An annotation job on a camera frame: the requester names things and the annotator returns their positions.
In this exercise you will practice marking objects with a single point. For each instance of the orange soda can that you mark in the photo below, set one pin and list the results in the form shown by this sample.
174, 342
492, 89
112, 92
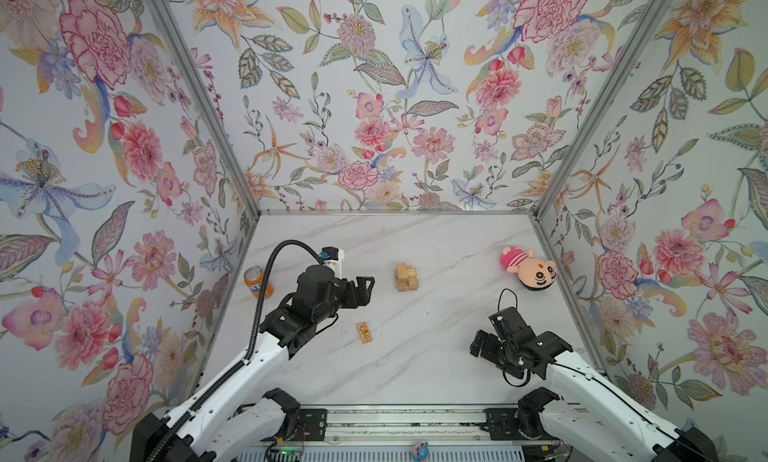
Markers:
255, 281

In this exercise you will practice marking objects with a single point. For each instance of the pink plush doll toy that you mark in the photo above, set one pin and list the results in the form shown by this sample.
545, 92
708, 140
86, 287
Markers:
533, 273

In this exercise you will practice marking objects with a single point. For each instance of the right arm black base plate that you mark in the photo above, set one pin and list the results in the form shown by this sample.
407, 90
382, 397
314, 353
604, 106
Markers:
509, 424

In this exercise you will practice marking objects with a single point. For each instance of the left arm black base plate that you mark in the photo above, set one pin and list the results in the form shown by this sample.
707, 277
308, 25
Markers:
304, 425

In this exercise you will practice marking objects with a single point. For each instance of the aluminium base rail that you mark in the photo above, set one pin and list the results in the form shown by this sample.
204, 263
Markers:
388, 433

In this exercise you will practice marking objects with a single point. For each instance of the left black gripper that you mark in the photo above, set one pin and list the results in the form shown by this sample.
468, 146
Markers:
364, 295

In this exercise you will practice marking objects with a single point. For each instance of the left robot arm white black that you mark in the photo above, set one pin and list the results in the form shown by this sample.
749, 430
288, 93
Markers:
216, 424

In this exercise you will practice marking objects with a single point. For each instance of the small colourful object on rail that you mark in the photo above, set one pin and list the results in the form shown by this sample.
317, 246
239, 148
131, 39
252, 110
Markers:
420, 452

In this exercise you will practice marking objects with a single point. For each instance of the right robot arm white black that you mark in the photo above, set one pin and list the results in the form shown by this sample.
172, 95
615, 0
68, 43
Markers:
575, 403

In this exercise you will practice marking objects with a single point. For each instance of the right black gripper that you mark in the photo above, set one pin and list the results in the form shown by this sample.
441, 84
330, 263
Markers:
488, 340

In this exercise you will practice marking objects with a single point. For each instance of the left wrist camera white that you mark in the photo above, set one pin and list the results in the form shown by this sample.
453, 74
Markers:
333, 258

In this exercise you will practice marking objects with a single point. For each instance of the plain wood block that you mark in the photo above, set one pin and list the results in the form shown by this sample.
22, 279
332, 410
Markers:
401, 272

